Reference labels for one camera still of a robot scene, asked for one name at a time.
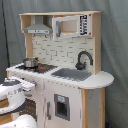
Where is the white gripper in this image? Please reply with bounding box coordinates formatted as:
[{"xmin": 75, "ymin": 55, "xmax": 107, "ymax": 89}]
[{"xmin": 21, "ymin": 80, "xmax": 35, "ymax": 91}]

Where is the white microwave cabinet door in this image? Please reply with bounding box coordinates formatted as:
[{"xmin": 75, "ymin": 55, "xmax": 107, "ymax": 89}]
[{"xmin": 52, "ymin": 14, "xmax": 91, "ymax": 40}]

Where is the white oven door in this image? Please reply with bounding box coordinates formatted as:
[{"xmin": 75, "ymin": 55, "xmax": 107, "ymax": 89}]
[{"xmin": 13, "ymin": 91, "xmax": 42, "ymax": 124}]

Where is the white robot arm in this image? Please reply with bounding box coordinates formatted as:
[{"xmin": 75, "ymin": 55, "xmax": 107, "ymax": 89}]
[{"xmin": 0, "ymin": 78, "xmax": 38, "ymax": 128}]

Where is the wooden toy kitchen unit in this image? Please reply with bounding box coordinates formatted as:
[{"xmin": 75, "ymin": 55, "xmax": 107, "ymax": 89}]
[{"xmin": 7, "ymin": 11, "xmax": 114, "ymax": 128}]

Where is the black toy stovetop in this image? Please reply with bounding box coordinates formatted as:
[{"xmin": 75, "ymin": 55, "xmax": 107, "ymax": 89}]
[{"xmin": 18, "ymin": 63, "xmax": 55, "ymax": 74}]

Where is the small steel pot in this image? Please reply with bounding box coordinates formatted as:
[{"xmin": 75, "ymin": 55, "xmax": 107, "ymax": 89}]
[{"xmin": 23, "ymin": 57, "xmax": 38, "ymax": 68}]

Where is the white dishwasher door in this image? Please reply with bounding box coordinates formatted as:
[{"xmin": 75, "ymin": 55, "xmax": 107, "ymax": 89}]
[{"xmin": 44, "ymin": 82, "xmax": 82, "ymax": 128}]

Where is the grey toy sink basin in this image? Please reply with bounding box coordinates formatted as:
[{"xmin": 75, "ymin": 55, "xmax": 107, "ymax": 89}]
[{"xmin": 52, "ymin": 68, "xmax": 92, "ymax": 81}]

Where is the black toy faucet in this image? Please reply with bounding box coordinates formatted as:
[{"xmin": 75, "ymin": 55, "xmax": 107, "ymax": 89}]
[{"xmin": 75, "ymin": 51, "xmax": 93, "ymax": 70}]

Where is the grey range hood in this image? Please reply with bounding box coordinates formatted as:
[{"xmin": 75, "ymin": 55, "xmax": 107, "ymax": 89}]
[{"xmin": 24, "ymin": 16, "xmax": 52, "ymax": 34}]

